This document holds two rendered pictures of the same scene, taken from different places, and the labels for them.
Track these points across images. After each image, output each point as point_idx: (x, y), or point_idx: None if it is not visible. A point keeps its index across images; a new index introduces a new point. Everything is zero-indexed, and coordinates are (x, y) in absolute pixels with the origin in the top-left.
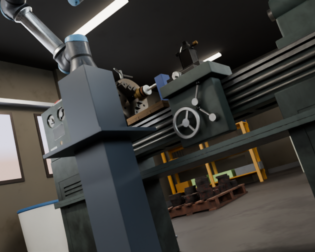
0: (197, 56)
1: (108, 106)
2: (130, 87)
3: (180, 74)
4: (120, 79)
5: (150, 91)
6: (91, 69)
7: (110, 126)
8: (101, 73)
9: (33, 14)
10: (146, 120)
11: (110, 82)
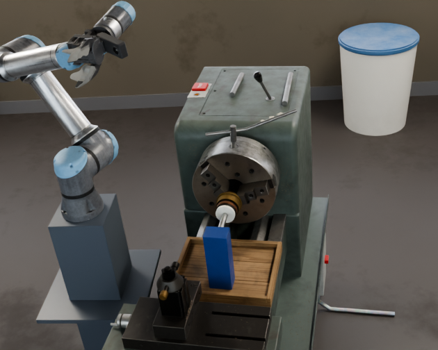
0: (183, 302)
1: (87, 271)
2: (215, 185)
3: (121, 326)
4: (214, 156)
5: (230, 218)
6: (60, 231)
7: (85, 293)
8: (79, 232)
9: (39, 83)
10: None
11: (96, 242)
